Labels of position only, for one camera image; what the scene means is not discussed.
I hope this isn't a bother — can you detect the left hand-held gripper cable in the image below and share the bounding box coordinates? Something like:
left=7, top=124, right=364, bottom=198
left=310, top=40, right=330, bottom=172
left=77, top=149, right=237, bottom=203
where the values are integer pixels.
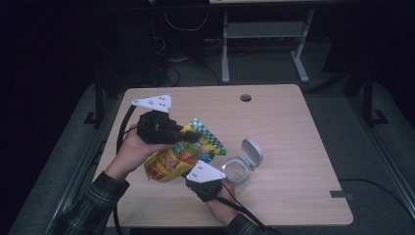
left=112, top=104, right=138, bottom=235

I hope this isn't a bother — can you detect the grey metal desk frame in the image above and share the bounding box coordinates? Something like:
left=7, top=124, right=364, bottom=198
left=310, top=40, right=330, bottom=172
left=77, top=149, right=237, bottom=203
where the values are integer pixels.
left=220, top=9, right=316, bottom=84

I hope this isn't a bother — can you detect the white hanging cable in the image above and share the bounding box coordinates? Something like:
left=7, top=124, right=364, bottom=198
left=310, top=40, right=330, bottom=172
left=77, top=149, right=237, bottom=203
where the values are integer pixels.
left=163, top=12, right=209, bottom=32

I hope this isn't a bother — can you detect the right hand-held gripper cable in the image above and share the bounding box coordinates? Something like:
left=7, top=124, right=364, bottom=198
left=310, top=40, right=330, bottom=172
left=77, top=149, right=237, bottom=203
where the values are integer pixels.
left=192, top=187, right=268, bottom=231

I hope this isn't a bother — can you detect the person's right hand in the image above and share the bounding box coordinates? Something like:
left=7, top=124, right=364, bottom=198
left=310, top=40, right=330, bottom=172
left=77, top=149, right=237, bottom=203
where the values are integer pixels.
left=206, top=180, right=241, bottom=226

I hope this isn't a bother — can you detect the hand-held gripper cable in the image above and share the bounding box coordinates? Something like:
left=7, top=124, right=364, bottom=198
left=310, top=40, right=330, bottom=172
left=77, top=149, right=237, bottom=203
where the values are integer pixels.
left=112, top=104, right=138, bottom=235
left=192, top=187, right=268, bottom=231

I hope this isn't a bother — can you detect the yellow green snack bag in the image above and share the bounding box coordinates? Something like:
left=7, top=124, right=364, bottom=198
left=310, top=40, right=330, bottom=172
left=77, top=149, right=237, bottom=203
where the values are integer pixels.
left=143, top=117, right=228, bottom=184

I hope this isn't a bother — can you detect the black looped floor cable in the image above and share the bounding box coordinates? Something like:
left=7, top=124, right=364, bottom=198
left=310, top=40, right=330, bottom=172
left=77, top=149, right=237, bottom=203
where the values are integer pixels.
left=164, top=67, right=181, bottom=87

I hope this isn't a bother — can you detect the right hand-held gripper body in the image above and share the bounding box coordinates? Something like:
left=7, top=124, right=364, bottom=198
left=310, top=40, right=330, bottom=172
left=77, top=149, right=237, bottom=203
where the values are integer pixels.
left=185, top=160, right=227, bottom=203

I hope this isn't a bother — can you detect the aluminium frame rail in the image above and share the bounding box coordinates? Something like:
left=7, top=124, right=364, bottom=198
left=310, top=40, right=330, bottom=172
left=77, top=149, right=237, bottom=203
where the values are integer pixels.
left=346, top=94, right=415, bottom=216
left=42, top=140, right=109, bottom=235

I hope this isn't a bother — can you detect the person's left hand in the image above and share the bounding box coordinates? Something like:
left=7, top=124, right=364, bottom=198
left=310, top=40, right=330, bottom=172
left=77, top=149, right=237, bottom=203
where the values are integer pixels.
left=105, top=125, right=174, bottom=182

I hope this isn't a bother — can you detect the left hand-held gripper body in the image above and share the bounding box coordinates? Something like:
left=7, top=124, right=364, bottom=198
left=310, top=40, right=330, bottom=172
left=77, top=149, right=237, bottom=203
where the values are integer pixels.
left=131, top=94, right=180, bottom=145

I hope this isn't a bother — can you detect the clear jar with white lid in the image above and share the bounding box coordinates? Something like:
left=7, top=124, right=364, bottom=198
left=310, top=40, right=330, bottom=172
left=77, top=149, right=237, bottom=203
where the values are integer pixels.
left=219, top=137, right=264, bottom=195

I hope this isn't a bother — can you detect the black metal stand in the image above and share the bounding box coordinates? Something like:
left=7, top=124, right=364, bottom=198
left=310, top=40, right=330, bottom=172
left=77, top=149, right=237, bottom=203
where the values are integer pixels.
left=361, top=65, right=390, bottom=126
left=82, top=72, right=106, bottom=126

